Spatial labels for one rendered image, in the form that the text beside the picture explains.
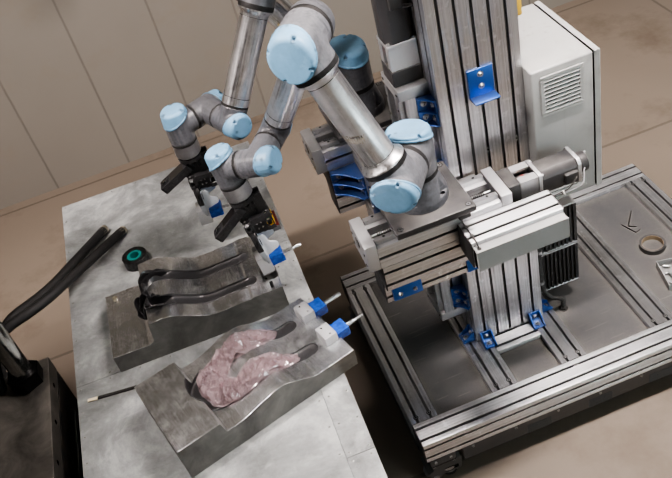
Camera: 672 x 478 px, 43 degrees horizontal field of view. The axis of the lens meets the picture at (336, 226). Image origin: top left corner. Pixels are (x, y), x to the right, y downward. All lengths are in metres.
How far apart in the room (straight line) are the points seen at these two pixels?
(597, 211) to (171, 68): 2.28
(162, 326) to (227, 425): 0.39
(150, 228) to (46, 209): 1.88
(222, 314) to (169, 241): 0.50
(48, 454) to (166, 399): 0.39
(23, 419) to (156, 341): 0.42
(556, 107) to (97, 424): 1.50
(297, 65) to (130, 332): 0.98
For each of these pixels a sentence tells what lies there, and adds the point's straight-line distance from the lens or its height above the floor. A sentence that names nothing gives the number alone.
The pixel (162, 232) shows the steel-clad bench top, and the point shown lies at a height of 0.80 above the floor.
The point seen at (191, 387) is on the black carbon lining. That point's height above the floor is 0.87.
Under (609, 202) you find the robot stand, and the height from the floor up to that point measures 0.21.
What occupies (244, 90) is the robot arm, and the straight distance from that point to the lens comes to 2.33.
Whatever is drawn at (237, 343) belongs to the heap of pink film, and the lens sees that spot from 2.22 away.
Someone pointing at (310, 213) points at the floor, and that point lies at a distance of 3.97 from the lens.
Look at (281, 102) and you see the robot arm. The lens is 2.15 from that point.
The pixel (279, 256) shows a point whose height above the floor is 0.94.
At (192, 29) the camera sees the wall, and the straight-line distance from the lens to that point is 4.46.
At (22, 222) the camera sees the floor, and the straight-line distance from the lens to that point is 4.71.
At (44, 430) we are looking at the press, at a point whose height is 0.79.
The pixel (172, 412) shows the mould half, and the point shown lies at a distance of 2.16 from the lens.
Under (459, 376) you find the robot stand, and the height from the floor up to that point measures 0.21.
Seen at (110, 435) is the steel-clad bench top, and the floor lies 0.80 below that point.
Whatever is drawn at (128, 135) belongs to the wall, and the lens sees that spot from 4.69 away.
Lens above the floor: 2.50
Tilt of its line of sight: 40 degrees down
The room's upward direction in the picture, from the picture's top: 16 degrees counter-clockwise
